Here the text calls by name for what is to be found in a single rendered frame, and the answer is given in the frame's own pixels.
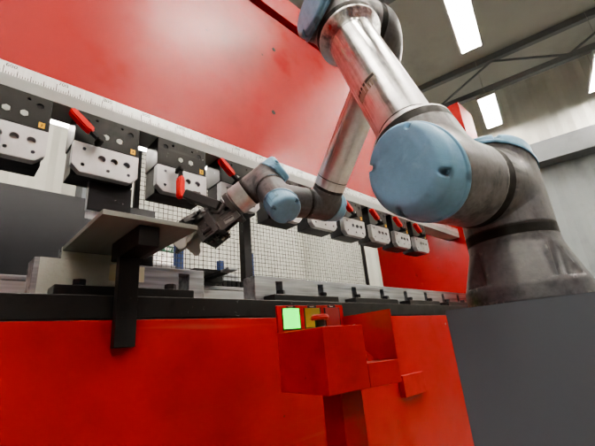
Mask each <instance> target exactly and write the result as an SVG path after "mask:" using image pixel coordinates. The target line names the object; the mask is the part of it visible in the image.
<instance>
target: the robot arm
mask: <svg viewBox="0 0 595 446"><path fill-rule="evenodd" d="M297 32H298V35H299V36H300V37H301V38H302V39H304V40H305V41H306V42H311V43H313V44H315V45H316V46H317V47H318V48H319V50H320V52H321V55H322V56H323V58H324V59H325V60H326V61H327V62H328V63H329V64H330V65H332V66H335V67H338V68H339V70H340V72H341V74H342V75H343V77H344V79H345V81H346V83H347V85H348V87H349V88H350V90H349V93H348V96H347V97H346V100H345V103H344V107H343V109H342V111H341V114H340V117H339V119H338V121H337V123H336V128H335V130H334V133H333V135H332V137H331V140H330V143H329V145H328V149H327V151H326V154H325V157H324V159H323V161H322V164H321V168H320V171H319V172H318V175H317V178H316V180H315V183H314V185H313V188H303V187H298V186H292V185H288V184H286V183H285V181H287V180H288V179H289V175H288V173H287V172H286V171H285V169H284V168H283V167H282V165H281V164H280V163H279V162H278V160H277V159H276V158H275V157H270V158H268V159H266V160H265V161H264V162H262V163H259V165H258V166H257V167H255V168H254V169H253V170H252V171H250V172H249V173H248V174H246V175H245V176H244V177H243V178H242V179H241V180H240V181H238V182H237V183H236V184H234V185H233V186H232V187H231V188H229V189H228V190H227V193H225V194H223V195H222V196H221V197H222V199H223V200H224V203H222V202H221V201H219V200H216V199H213V198H210V197H209V196H204V195H201V194H199V193H198V192H196V191H191V190H188V189H186V190H185V192H184V194H183V196H182V197H183V198H185V199H186V200H187V201H188V202H189V203H190V204H196V205H199V206H202V207H204V208H202V209H199V210H198V211H194V212H193V213H191V214H190V215H188V216H186V217H185V218H183V219H181V220H180V221H179V222H181V223H185V224H191V225H196V226H197V231H195V232H193V233H192V234H190V235H187V236H185V237H184V238H182V239H181V240H179V241H177V242H175V243H173V245H174V246H175V247H176V250H175V254H177V253H179V252H181V251H183V250H186V249H188V250H189V251H190V252H191V253H192V254H193V255H195V256H198V255H199V254H200V253H201V249H200V244H201V242H203V243H206V244H208V245H210V246H212V247H215V249H216V248H218V247H219V246H220V245H221V244H223V243H224V242H225V241H226V240H227V239H228V238H230V237H231V235H230V233H231V232H229V231H230V230H229V229H231V228H232V227H233V226H235V225H236V224H237V223H238V222H241V223H242V224H243V223H244V222H245V221H246V219H245V218H244V216H243V214H244V213H246V212H247V211H249V210H250V209H251V208H253V207H254V206H255V205H256V204H258V203H259V202H261V203H262V204H263V206H264V208H265V210H266V212H267V214H268V215H270V216H271V218H272V219H273V220H274V221H276V222H278V223H287V222H289V221H292V220H294V219H295V218H302V219H317V220H321V221H338V220H340V219H341V218H342V217H343V216H344V215H345V213H346V205H347V202H346V199H345V197H344V196H343V192H344V190H345V187H346V185H347V182H348V180H349V178H350V176H351V174H352V170H353V167H354V166H355V164H356V161H357V159H358V156H359V154H360V151H361V149H362V146H363V144H364V141H365V140H366V138H367V134H368V131H369V129H370V127H371V129H372V130H373V132H374V134H375V137H376V140H375V144H374V150H373V152H372V155H371V158H370V165H372V166H373V170H372V171H370V172H369V179H370V184H371V187H372V190H373V192H374V194H375V197H376V198H377V200H378V201H379V203H380V204H381V205H382V206H383V207H384V208H385V209H386V210H388V211H389V212H391V213H393V214H395V215H397V216H399V217H403V218H406V219H409V220H411V221H415V222H420V223H437V224H444V225H449V226H456V227H462V229H463V233H464V236H465V240H466V244H467V250H468V254H469V264H468V273H467V291H466V299H467V306H468V308H469V307H476V306H484V305H491V304H504V303H511V302H519V301H526V300H533V299H540V298H547V297H555V296H568V295H575V294H582V293H590V292H595V280H594V278H593V276H592V275H591V274H590V272H589V271H588V270H587V269H586V267H585V266H584V265H583V263H582V262H581V261H580V260H579V258H578V257H577V256H576V254H575V253H574V252H573V251H572V250H571V249H570V248H569V247H568V245H567V244H566V243H565V241H564V240H563V238H562V235H561V232H560V229H559V226H558V222H557V219H556V217H555V214H554V211H553V208H552V205H551V202H550V199H549V196H548V194H547V191H546V188H545V184H544V181H543V178H542V175H541V173H540V166H539V162H538V160H537V157H536V155H535V154H534V153H533V151H532V149H531V147H530V146H529V144H528V143H527V142H525V141H524V140H523V139H522V138H520V137H517V136H514V135H497V136H495V137H493V136H492V135H485V136H481V137H477V138H475V139H473V138H471V137H470V136H469V135H468V134H467V132H466V131H465V130H464V128H463V127H462V126H461V124H460V123H459V122H458V121H457V120H456V119H455V117H454V116H453V115H452V113H451V112H450V111H449V110H448V109H447V108H446V107H445V106H443V105H441V104H429V102H428V101H427V100H426V98H425V97H424V95H423V94H422V93H421V92H420V90H419V89H418V88H417V86H416V85H415V84H414V82H413V80H412V79H411V78H410V76H409V75H408V73H407V72H406V70H405V69H404V67H403V66H402V65H401V64H400V62H401V58H402V50H403V36H402V30H401V26H400V23H399V20H398V16H397V15H396V13H395V12H394V11H393V10H392V9H391V8H390V7H389V6H388V5H387V4H385V3H383V2H381V1H379V0H304V2H303V4H302V7H301V10H300V13H299V16H298V21H297Z"/></svg>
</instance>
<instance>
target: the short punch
mask: <svg viewBox="0 0 595 446"><path fill-rule="evenodd" d="M131 196H132V189H128V188H121V187H117V186H113V185H109V184H104V183H101V182H96V181H89V182H88V184H87V192H86V200H85V208H84V211H85V217H84V218H85V219H93V218H94V217H95V216H96V215H97V214H98V213H99V212H100V211H102V210H103V209H106V210H111V211H121V212H125V213H130V210H131Z"/></svg>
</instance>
